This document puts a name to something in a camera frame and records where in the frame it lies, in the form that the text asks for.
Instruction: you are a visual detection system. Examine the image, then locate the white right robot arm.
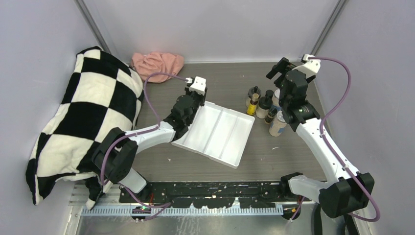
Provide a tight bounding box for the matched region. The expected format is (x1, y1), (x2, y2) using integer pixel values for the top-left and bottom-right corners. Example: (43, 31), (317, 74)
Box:
(266, 54), (380, 221)

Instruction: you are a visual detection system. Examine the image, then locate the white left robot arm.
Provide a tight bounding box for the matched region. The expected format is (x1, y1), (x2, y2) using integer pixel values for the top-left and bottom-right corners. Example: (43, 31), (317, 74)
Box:
(92, 85), (208, 203)

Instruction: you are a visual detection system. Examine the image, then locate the silver lid peppercorn jar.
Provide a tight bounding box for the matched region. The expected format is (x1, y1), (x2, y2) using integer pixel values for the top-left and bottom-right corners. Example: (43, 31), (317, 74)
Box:
(272, 89), (281, 111)

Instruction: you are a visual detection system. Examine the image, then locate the taped black lid spice jar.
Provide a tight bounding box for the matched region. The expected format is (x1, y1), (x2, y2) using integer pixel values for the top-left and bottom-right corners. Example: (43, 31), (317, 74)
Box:
(245, 86), (262, 107)

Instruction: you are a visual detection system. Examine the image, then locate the small taped black cap bottle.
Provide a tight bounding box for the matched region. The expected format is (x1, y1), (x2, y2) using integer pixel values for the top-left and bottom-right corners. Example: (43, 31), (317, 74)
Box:
(264, 107), (278, 124)

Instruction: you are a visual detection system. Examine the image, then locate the silver lid blue label jar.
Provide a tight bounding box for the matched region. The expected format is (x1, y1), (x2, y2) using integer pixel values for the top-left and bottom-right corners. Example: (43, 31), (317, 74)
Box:
(269, 111), (287, 137)

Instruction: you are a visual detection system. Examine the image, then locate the white divided organizer tray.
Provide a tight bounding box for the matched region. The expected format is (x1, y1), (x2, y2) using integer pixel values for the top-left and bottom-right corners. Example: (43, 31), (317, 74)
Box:
(172, 101), (255, 169)

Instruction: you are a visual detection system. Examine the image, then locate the pink crumpled cloth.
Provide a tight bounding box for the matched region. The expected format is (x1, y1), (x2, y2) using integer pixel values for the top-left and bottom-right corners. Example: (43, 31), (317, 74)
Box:
(131, 52), (184, 81)

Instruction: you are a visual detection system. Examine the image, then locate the black white checkered blanket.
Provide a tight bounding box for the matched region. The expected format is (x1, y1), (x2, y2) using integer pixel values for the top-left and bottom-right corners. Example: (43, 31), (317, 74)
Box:
(25, 46), (144, 209)

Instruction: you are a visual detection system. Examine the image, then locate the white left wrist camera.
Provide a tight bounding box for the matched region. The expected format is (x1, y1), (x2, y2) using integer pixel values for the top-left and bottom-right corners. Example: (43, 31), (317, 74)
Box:
(185, 76), (207, 95)

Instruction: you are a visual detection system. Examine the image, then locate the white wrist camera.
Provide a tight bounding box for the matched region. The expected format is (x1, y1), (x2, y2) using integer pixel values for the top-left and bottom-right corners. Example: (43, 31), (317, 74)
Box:
(299, 54), (321, 78)
(185, 76), (207, 95)

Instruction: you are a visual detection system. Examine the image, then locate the black lid handled spice jar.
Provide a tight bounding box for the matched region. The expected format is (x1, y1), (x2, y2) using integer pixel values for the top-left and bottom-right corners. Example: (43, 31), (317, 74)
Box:
(255, 96), (273, 119)

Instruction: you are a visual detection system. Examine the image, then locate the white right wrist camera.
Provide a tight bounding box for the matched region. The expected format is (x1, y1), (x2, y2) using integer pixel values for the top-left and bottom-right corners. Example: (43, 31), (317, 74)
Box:
(299, 54), (321, 78)

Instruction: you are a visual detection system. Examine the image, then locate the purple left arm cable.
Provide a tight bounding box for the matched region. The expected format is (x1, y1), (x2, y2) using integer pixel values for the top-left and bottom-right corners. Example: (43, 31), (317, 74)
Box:
(99, 71), (192, 222)

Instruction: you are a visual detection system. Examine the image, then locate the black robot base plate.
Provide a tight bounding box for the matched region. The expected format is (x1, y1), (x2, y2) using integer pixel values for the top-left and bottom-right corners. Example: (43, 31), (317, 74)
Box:
(119, 181), (301, 209)

